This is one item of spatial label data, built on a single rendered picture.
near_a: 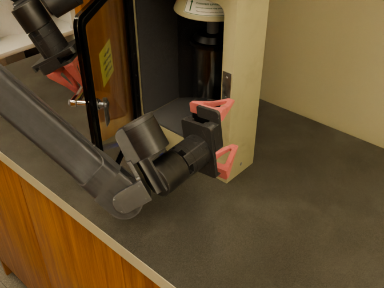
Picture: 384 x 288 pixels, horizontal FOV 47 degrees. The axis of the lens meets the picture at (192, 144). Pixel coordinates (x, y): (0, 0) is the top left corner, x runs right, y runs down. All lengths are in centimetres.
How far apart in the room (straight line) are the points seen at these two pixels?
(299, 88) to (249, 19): 51
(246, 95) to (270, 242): 32
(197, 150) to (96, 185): 17
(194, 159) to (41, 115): 24
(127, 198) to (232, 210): 40
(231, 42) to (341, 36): 45
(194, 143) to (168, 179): 8
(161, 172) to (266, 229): 38
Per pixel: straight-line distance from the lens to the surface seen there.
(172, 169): 68
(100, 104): 90
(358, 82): 129
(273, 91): 144
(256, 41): 96
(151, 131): 67
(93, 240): 115
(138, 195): 68
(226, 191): 107
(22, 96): 69
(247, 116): 104
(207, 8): 96
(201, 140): 73
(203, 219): 100
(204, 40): 105
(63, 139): 68
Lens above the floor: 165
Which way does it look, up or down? 36 degrees down
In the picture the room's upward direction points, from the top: straight up
